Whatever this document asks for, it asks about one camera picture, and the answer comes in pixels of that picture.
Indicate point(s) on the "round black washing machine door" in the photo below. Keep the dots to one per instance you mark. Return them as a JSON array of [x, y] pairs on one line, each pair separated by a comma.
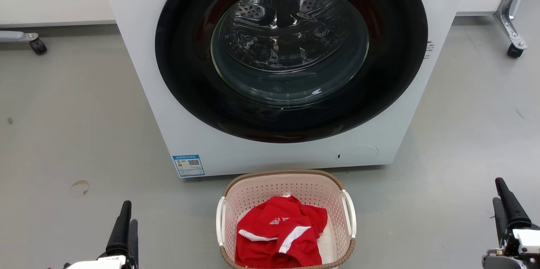
[[185, 71]]

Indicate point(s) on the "grey metal leg with caster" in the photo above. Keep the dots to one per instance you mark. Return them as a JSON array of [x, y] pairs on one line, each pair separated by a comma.
[[508, 12], [25, 39]]

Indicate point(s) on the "white front-load washing machine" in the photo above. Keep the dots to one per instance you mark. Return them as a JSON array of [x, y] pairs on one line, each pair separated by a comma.
[[139, 71]]

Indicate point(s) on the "white cloth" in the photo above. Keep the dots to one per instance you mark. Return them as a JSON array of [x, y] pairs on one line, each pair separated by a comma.
[[327, 243]]

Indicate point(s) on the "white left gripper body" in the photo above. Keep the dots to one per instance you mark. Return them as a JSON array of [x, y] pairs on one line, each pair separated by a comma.
[[101, 264]]

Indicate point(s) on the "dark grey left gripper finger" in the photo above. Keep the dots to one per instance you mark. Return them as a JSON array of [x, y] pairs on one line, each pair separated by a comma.
[[133, 243], [120, 235]]

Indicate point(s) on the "white and grey right gripper body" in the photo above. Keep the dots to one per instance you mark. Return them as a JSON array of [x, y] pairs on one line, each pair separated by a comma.
[[523, 248]]

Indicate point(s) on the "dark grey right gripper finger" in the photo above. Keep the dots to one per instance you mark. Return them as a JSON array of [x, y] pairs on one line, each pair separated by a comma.
[[500, 222], [514, 212]]

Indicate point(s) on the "pink perforated plastic laundry basket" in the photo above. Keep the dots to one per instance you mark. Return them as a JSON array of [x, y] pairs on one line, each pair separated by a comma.
[[257, 193]]

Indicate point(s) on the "blue energy label sticker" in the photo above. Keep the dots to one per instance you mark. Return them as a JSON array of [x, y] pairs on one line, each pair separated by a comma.
[[189, 165]]

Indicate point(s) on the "small grey text label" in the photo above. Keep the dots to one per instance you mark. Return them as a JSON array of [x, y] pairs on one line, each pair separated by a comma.
[[429, 47]]

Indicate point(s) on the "red garment with white stripes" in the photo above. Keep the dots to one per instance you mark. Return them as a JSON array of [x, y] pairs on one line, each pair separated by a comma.
[[278, 235]]

